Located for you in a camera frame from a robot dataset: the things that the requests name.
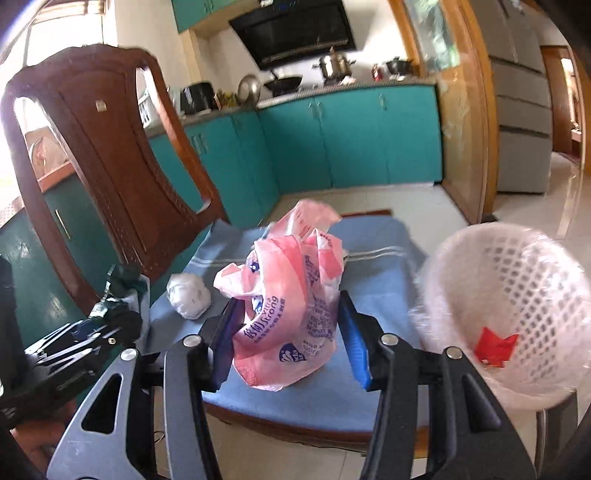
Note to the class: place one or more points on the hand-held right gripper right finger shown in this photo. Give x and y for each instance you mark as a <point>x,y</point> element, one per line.
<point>355,341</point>

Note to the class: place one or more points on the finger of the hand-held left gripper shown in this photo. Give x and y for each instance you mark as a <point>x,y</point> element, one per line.
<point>83,341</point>
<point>122,281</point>

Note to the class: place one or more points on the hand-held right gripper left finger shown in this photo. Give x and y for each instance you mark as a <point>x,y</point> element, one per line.
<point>226,344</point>

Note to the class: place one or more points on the white tissue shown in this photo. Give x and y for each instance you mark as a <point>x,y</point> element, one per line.
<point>188,295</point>

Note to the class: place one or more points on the pink printed plastic bag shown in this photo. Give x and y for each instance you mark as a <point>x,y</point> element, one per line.
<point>286,277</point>

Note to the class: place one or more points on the white mesh plastic basket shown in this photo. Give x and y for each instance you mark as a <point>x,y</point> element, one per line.
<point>508,286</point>

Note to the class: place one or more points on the person's left hand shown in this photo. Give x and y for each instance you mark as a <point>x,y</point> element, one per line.
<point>37,438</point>

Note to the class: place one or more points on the blue striped seat cloth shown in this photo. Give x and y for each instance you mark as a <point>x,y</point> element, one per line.
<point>378,277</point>

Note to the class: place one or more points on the teal side cabinet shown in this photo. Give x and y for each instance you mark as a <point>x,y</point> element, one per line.
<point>27,258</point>

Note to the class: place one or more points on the brown wooden chair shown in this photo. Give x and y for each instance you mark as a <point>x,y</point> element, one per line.
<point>115,161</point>

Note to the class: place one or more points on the red wrapper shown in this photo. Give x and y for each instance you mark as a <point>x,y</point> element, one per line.
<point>496,346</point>

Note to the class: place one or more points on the white plastic crate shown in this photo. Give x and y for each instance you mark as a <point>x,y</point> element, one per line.
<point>147,108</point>

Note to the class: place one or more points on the black countertop appliance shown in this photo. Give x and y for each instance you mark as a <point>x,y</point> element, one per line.
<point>198,98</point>

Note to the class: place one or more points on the teal kitchen base cabinets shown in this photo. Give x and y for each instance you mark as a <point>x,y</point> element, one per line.
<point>351,138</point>

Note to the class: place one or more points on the steel pan lid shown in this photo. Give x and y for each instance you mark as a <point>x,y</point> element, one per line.
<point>249,90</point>

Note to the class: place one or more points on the wooden framed glass door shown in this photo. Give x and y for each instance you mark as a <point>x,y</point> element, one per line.
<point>457,115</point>

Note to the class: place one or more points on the black wok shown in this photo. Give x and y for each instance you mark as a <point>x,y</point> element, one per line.
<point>284,84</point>

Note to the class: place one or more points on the small red bottle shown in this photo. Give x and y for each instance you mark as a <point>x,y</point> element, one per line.
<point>377,73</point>

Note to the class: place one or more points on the steel cooking pot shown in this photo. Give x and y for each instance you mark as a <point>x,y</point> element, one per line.
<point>336,67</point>

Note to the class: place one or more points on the small black pot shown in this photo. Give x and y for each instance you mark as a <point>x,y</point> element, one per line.
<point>398,67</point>

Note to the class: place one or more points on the grey refrigerator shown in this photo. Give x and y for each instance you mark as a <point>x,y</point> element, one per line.
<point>521,92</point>

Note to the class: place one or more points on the black range hood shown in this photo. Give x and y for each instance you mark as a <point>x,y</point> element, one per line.
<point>295,32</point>

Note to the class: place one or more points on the teal wall cabinet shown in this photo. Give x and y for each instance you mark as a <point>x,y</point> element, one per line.
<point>203,11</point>

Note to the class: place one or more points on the wooden doorway frame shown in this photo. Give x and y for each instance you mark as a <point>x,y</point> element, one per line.
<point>551,92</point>

